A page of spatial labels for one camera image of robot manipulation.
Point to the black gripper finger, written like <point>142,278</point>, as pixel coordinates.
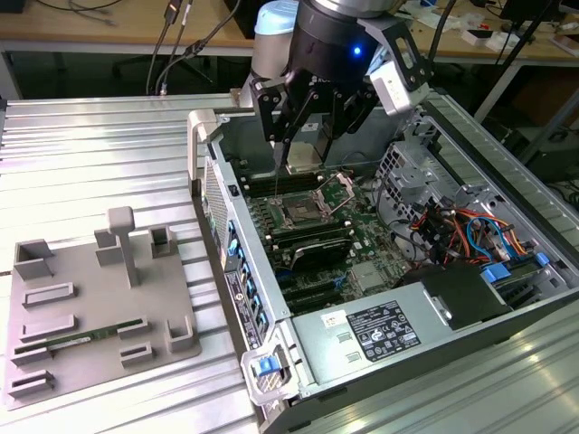
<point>338,113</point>
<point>267,113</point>

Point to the silver CPU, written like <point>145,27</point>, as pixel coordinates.
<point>305,156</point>

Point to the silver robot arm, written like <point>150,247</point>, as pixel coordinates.
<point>271,54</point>

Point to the black RAM slot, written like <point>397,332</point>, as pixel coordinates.
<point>312,238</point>
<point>307,227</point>
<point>298,186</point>
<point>262,179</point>

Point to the CPU socket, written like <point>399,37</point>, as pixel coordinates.
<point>300,210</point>

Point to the blue slot clip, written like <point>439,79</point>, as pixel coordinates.
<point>234,248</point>
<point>263,322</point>
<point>244,272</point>
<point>251,288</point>

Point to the black expansion slot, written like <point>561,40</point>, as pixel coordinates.
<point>312,289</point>
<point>316,304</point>

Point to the open PC case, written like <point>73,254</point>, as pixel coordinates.
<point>384,126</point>

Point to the thin metal locking lever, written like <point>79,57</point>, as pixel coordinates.
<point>275,181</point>

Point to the silver drive cage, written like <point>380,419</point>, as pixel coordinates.
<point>407,172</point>

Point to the green motherboard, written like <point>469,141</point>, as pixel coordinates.
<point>362,226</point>

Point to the black graphics card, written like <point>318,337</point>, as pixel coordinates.
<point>316,253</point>

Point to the white box black insert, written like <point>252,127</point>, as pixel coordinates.
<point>477,38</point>

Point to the silver chipset heatsink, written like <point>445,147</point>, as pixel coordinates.
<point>367,276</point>

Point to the wooden desk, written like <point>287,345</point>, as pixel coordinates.
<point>113,34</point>

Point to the white plastic parts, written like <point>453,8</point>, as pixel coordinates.
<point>502,40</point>

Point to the black monitor stand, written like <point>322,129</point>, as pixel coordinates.
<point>529,9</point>

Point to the black equipment box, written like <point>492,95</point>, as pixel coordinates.
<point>552,158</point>

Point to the black plastic shroud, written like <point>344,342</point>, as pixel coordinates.
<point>466,294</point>

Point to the blue disk carrier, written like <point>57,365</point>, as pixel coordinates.
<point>495,273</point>

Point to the silver power supply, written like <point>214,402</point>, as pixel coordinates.
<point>316,343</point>

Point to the grey parts rack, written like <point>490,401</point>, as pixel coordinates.
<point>135,307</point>

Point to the small blue plastic clip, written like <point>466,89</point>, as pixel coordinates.
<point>541,261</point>

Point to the blue case latch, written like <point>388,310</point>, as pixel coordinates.
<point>264,366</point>

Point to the metal disk bay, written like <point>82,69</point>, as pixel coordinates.
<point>520,289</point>

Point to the green RAM stick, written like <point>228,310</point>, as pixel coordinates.
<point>81,336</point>

